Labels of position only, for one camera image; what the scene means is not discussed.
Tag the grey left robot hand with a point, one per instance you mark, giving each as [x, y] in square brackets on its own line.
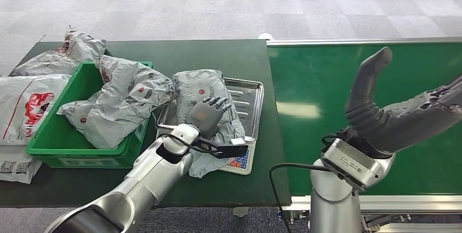
[207, 116]

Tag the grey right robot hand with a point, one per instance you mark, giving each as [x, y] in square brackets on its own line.
[397, 126]

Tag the grey package with red dot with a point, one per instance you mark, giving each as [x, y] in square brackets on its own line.
[198, 87]

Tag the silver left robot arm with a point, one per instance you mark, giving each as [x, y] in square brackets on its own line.
[144, 184]

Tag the large crumpled grey package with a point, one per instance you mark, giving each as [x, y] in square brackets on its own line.
[122, 98]

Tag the green conveyor belt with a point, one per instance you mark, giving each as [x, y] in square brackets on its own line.
[310, 80]

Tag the grey package with red print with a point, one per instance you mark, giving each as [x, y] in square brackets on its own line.
[68, 56]

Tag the white package with red logo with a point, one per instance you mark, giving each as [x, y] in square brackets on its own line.
[25, 108]

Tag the white package with QR codes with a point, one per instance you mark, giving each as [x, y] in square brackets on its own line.
[16, 168]

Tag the steel scale tray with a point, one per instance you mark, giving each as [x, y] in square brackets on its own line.
[249, 105]

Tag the white electronic scale body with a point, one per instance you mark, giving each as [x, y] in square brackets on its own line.
[240, 163]

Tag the white table foot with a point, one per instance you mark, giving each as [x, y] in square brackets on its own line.
[240, 211]

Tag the green plastic bin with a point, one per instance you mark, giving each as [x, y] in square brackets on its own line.
[54, 141]

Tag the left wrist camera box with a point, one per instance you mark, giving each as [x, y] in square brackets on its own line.
[231, 148]

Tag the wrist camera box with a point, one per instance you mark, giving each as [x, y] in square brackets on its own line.
[355, 164]
[231, 148]

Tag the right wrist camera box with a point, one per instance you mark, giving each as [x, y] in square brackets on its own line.
[355, 164]

